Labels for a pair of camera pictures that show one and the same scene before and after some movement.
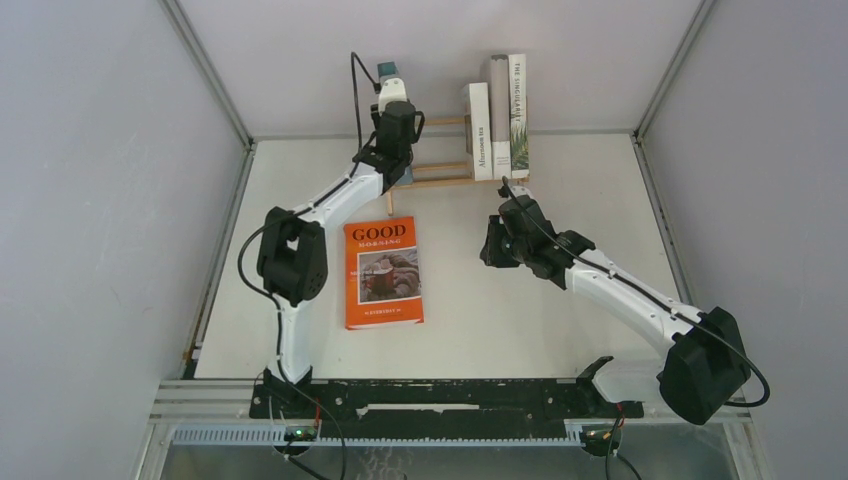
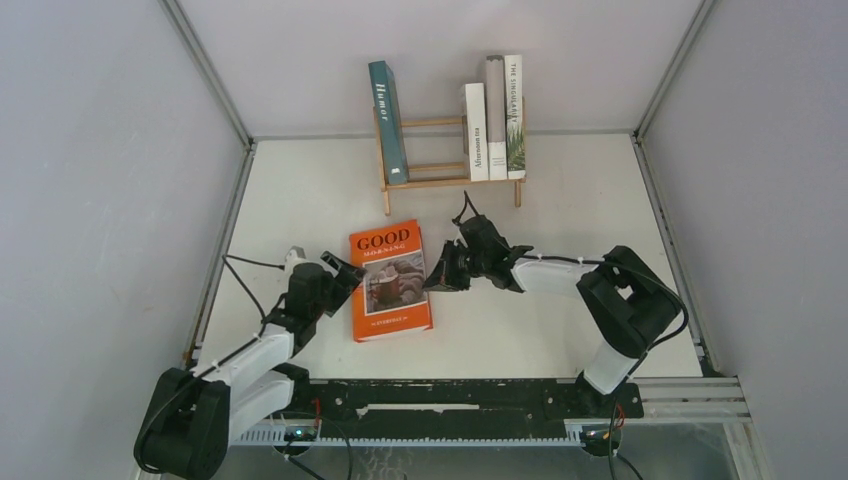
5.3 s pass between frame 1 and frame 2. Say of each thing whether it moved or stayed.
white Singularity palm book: stayed
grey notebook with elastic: stayed
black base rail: stayed
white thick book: stayed
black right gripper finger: moved
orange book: moved
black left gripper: moved
